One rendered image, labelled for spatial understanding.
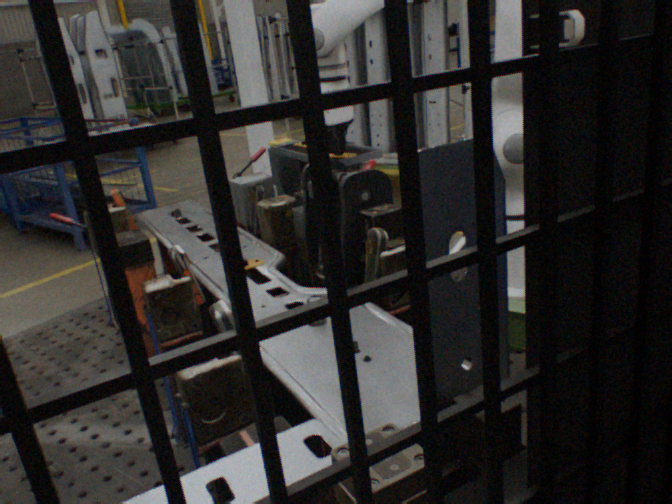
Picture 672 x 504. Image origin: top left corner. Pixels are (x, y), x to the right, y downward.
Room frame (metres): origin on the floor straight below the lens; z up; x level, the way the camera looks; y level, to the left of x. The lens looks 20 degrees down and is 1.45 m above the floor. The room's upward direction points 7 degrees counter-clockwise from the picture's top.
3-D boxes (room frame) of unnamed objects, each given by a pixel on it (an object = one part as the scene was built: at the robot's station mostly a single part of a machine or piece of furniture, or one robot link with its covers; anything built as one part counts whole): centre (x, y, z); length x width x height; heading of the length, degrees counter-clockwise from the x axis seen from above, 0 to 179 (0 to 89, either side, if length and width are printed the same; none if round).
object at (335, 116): (1.44, -0.04, 1.30); 0.10 x 0.07 x 0.11; 135
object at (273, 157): (1.78, 0.12, 0.92); 0.08 x 0.08 x 0.44; 27
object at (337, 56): (1.43, -0.04, 1.44); 0.09 x 0.08 x 0.13; 166
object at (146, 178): (5.41, 2.26, 0.47); 1.20 x 0.80 x 0.95; 47
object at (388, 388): (1.20, 0.21, 1.00); 1.38 x 0.22 x 0.02; 27
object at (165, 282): (1.06, 0.33, 0.87); 0.12 x 0.09 x 0.35; 117
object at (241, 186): (1.56, 0.20, 0.90); 0.13 x 0.10 x 0.41; 117
